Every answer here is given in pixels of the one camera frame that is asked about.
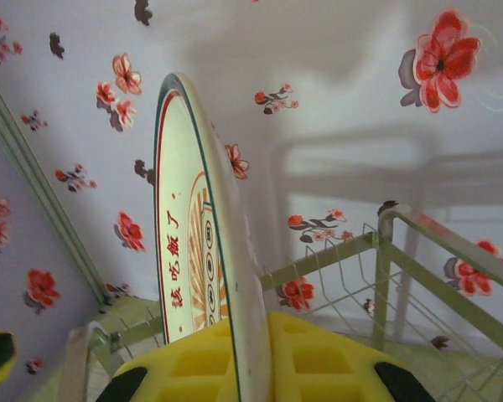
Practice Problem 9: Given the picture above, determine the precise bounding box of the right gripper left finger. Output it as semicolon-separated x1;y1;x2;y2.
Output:
103;320;238;402

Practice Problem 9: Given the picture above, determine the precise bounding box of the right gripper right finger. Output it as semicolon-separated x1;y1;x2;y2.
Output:
267;312;436;402

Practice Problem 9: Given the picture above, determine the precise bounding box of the white plate orange sunburst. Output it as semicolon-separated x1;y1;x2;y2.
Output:
153;71;274;402

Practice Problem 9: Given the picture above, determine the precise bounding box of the metal wire dish rack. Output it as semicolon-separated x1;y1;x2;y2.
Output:
65;209;503;402

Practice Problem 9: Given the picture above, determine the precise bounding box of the aluminium frame post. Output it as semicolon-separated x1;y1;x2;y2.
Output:
0;66;112;313

